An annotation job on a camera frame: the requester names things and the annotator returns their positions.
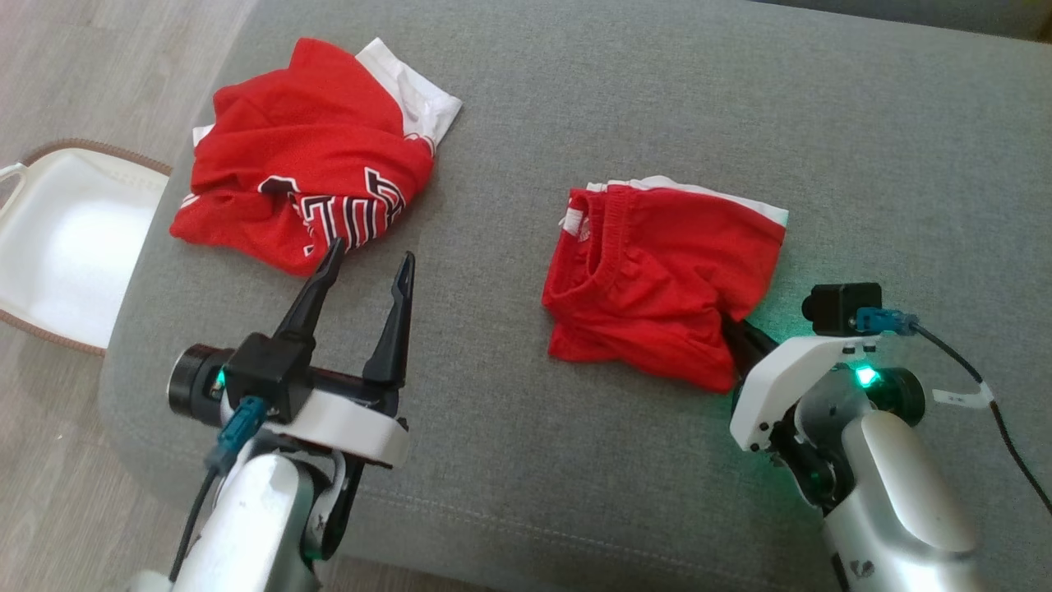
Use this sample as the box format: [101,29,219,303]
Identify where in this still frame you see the red white-striped shorts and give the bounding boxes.
[540,174,791,395]

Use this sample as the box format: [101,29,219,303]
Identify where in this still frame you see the red lettered basketball jersey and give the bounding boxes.
[169,36,464,278]

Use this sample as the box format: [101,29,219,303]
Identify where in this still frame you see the white laundry basket brown rim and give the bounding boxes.
[0,137,174,358]

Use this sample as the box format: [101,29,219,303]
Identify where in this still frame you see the grey sofa back cushion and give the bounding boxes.
[752,0,1052,44]

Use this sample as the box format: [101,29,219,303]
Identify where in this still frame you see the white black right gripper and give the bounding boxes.
[725,319,874,454]

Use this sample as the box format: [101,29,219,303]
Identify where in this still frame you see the grey fabric sofa seat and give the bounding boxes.
[97,0,1052,592]

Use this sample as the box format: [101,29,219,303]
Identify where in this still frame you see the left arm cable blue connector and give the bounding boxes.
[167,395,270,586]

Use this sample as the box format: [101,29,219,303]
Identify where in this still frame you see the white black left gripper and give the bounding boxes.
[272,237,417,470]

